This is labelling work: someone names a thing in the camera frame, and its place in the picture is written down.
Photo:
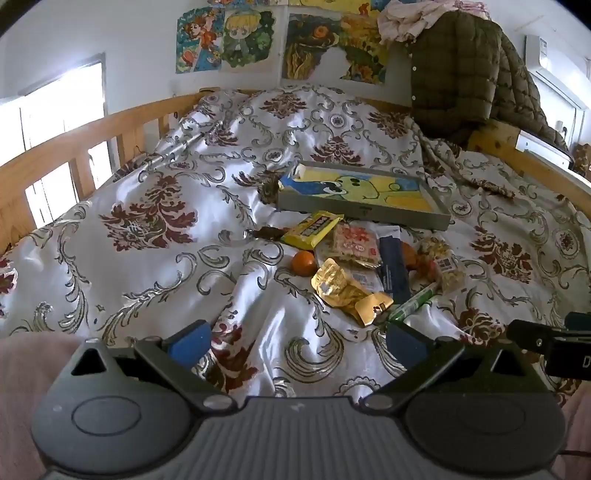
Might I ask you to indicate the torn yellow green wall poster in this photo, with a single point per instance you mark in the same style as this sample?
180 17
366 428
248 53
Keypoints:
304 50

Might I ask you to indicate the brown snack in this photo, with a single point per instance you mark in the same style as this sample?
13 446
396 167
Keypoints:
268 232

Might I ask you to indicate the gold foil snack packet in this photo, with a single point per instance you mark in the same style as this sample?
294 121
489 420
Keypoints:
337 284

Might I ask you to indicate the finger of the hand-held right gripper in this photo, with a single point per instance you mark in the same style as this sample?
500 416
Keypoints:
531 336

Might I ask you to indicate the white barcode snack packet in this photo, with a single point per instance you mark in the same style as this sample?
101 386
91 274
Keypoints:
365 279

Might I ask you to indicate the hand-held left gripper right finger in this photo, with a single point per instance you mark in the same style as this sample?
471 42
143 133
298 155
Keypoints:
406 345

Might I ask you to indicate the floral satin blanket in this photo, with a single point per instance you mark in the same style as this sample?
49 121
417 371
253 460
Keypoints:
138 277

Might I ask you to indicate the pink floral cloth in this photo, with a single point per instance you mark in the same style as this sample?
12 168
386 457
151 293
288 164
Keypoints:
406 18

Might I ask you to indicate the green puffer jacket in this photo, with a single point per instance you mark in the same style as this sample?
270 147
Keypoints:
461 78

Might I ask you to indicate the dark blue snack packet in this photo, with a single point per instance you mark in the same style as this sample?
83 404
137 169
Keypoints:
392 267

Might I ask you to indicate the yellow snack packet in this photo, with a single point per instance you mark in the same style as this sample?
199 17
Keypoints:
309 229

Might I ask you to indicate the white air conditioner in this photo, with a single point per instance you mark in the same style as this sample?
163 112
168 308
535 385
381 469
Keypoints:
554 83

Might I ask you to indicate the pink fleece blanket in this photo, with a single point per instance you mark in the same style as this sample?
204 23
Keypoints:
23 392

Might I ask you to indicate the tangerine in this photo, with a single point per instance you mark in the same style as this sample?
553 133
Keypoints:
303 264

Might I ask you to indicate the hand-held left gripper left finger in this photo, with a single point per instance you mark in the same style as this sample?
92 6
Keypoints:
189 345

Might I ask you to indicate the red white cracker packet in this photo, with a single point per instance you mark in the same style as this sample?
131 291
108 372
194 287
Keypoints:
355 242

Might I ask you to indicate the bright window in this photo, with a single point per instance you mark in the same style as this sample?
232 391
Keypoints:
55 97

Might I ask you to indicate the grey cartoon print tray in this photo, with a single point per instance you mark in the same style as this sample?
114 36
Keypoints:
360 212

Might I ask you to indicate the wooden bed end board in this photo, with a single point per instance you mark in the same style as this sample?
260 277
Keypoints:
494 138

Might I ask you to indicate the yellow blue wall poster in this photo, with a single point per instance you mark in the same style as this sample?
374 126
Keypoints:
323 4

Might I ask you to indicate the cartoon girls wall poster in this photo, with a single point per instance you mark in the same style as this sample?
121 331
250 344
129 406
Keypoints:
240 41

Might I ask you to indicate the wooden bed rail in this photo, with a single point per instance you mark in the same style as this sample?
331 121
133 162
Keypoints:
60 147

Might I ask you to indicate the green stick packet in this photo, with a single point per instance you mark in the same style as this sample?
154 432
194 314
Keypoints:
411 302

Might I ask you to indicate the clear popcorn packet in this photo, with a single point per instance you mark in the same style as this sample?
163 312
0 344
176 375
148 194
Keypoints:
445 265

